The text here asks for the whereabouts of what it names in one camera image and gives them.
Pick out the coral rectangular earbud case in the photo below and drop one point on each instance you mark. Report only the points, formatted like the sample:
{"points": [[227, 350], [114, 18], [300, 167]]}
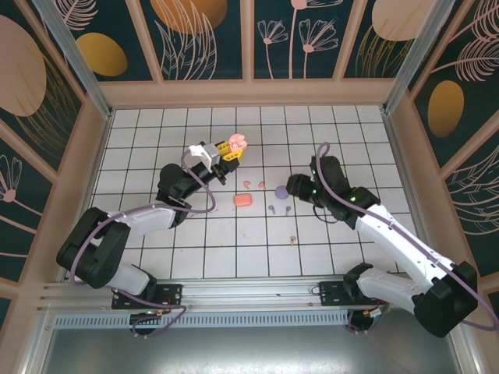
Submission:
{"points": [[243, 200]]}

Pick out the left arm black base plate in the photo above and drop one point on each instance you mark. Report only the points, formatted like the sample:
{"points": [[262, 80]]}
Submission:
{"points": [[173, 296]]}

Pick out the grey metal panel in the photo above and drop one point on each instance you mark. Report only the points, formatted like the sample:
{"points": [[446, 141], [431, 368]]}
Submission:
{"points": [[249, 350]]}

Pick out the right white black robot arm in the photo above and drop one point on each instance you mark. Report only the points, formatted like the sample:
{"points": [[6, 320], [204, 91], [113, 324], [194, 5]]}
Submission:
{"points": [[397, 241]]}

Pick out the light pink round earbud case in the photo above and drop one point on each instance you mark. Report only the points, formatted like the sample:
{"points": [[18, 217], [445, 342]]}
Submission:
{"points": [[236, 139]]}

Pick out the aluminium mounting rail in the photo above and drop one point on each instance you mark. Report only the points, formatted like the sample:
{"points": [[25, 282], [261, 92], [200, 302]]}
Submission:
{"points": [[249, 292]]}

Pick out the aluminium frame post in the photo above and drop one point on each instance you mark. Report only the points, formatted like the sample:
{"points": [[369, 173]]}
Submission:
{"points": [[410, 58], [80, 64]]}

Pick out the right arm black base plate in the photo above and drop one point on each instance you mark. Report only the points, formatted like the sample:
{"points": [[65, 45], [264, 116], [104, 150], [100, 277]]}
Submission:
{"points": [[329, 294]]}

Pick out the purple round earbud case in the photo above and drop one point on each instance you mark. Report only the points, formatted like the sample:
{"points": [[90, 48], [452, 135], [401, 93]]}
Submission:
{"points": [[280, 191]]}

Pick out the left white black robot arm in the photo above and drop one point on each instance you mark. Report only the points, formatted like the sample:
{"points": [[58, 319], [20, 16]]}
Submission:
{"points": [[132, 276]]}

